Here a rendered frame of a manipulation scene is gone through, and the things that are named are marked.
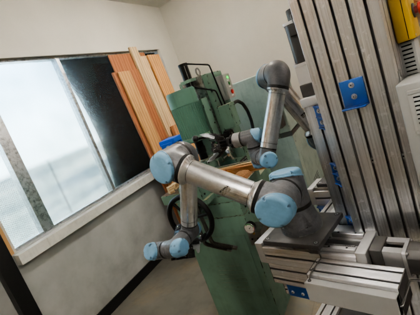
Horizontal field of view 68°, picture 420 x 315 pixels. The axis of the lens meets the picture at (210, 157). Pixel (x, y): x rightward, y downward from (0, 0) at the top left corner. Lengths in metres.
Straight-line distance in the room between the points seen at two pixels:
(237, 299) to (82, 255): 1.30
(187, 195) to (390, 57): 0.86
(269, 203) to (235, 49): 3.30
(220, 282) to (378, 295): 1.26
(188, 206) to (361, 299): 0.71
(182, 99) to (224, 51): 2.45
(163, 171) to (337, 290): 0.67
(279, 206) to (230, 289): 1.22
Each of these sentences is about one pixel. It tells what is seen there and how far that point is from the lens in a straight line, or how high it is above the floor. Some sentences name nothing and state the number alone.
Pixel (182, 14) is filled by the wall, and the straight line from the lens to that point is 4.46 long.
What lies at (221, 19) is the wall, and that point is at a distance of 4.21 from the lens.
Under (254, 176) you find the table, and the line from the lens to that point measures 1.77.
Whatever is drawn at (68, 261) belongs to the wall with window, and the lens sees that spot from 2.72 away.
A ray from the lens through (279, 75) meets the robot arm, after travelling 1.42.
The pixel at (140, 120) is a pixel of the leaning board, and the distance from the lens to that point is 3.27.
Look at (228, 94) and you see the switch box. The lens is 2.04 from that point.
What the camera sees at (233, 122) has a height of 1.18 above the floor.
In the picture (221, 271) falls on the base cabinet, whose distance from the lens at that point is 2.06.
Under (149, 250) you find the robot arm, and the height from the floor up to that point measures 0.86.
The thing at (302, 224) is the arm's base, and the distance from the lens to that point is 1.16.
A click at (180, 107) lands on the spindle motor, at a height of 1.38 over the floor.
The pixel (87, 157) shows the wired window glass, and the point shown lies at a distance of 3.01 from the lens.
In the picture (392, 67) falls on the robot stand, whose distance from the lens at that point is 1.07.
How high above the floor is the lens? 1.38
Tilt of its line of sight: 10 degrees down
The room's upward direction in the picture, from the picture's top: 20 degrees counter-clockwise
